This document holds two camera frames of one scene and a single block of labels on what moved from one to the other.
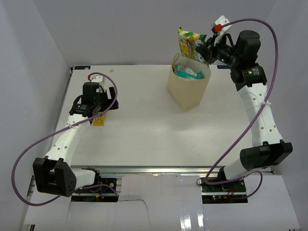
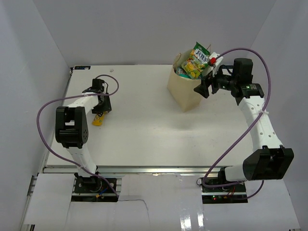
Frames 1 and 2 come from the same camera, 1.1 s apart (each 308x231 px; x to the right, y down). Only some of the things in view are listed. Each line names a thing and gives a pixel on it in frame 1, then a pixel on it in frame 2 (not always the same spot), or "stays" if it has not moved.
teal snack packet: x=182 y=71 stays
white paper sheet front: x=169 y=202 stays
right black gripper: x=207 y=51 → x=203 y=88
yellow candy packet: x=99 y=121 stays
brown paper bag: x=186 y=93 stays
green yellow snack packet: x=188 y=42 → x=198 y=61
